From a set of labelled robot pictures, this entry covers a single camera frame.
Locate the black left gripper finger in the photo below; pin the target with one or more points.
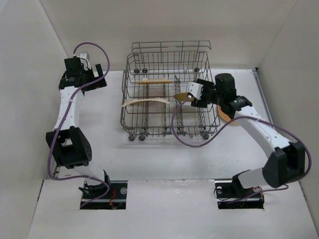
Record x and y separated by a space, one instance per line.
98 70
100 84

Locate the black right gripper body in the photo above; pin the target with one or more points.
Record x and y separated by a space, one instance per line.
206 97

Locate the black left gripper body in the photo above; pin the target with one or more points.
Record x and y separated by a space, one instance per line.
95 78

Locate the green-rimmed round woven plate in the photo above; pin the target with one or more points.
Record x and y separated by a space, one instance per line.
183 96

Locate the yellow square woven plate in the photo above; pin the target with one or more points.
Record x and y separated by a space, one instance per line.
139 101

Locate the orange oval woven plate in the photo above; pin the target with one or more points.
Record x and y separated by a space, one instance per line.
163 80

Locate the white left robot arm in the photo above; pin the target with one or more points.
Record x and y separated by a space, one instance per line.
69 147

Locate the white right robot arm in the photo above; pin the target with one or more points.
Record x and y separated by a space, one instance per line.
286 159

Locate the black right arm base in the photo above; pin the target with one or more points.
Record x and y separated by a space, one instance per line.
229 198

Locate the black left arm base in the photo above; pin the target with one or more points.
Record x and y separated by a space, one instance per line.
115 199

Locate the orange round woven plate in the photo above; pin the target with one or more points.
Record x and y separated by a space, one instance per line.
225 117

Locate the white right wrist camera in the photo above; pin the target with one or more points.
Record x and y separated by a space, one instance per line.
195 89

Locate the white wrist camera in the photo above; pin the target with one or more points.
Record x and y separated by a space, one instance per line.
84 58
195 89

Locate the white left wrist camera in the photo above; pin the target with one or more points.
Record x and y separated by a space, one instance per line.
84 58

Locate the aluminium right side rail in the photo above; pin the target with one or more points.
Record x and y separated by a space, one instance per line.
258 83

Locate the grey wire dish rack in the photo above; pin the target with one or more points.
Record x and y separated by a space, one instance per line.
180 61

